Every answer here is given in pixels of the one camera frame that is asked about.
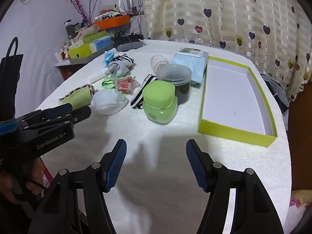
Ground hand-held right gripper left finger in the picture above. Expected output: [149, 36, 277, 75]
[28, 139, 128, 234]

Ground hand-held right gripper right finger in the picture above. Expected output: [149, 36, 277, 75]
[186, 139, 284, 234]

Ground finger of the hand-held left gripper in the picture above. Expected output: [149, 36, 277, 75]
[18, 103, 74, 123]
[23, 106, 92, 129]

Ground green cloth roll with trim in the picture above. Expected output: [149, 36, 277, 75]
[58, 84, 95, 110]

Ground white sock ball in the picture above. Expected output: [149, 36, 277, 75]
[91, 89, 129, 116]

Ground light green cloth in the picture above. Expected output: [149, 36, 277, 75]
[101, 77, 117, 88]

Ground clear candy wrapper packet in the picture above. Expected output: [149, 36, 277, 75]
[114, 76, 140, 95]

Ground grey white sock bundle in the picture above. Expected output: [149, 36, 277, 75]
[105, 60, 133, 78]

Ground small black white striped sock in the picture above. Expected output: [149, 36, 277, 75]
[130, 74, 158, 109]

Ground blue face mask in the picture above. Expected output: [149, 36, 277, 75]
[104, 51, 115, 67]

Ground large black white striped sock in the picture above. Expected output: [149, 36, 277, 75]
[113, 55, 136, 70]

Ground yellow-green cardboard box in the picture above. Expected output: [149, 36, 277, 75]
[198, 56, 278, 147]

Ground person's left hand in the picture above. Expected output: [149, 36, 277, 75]
[0, 158, 44, 205]

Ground pink striped cloth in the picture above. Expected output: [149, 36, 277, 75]
[39, 160, 53, 184]

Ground side table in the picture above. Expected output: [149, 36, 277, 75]
[55, 61, 84, 81]

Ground striped pattern storage box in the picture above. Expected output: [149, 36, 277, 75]
[69, 46, 115, 65]

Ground yellow-green file box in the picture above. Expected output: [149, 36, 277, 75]
[68, 43, 94, 58]

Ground blue white tissue box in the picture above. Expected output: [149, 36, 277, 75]
[89, 36, 114, 53]

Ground beige rolled towel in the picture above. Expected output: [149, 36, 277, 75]
[73, 26, 100, 43]

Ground glass jar with black lid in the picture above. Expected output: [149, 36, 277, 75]
[64, 19, 74, 39]

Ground green cream jar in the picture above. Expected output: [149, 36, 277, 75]
[142, 81, 178, 125]

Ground grey black headset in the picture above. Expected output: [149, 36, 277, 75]
[111, 35, 145, 51]

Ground clear lidded dark jar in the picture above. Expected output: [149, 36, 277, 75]
[156, 64, 192, 104]

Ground purple dried flower branches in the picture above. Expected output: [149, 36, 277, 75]
[64, 0, 105, 26]

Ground orange tray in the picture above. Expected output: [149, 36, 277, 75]
[93, 15, 131, 30]

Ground light blue wet wipes pack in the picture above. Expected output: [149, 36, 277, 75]
[169, 47, 209, 84]

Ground pile of small toiletries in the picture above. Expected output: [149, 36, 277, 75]
[94, 0, 129, 21]

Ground grey clothes pile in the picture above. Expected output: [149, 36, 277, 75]
[260, 72, 290, 113]

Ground colourful printed cloth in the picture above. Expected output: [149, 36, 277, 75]
[289, 190, 310, 227]

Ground heart print curtain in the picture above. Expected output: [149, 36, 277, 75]
[140, 0, 312, 103]

